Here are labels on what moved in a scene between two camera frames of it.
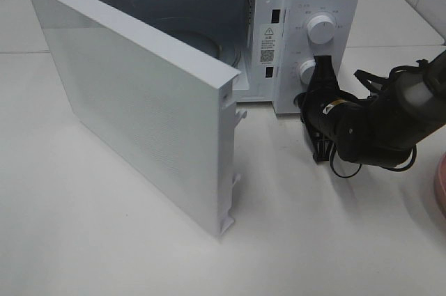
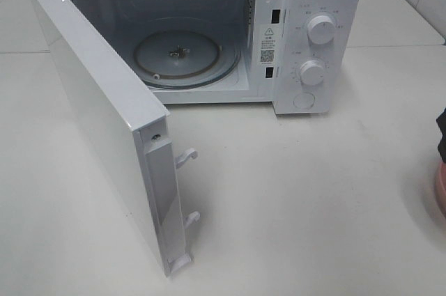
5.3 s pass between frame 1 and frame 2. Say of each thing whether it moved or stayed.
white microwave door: moved
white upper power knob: stayed
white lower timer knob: stayed
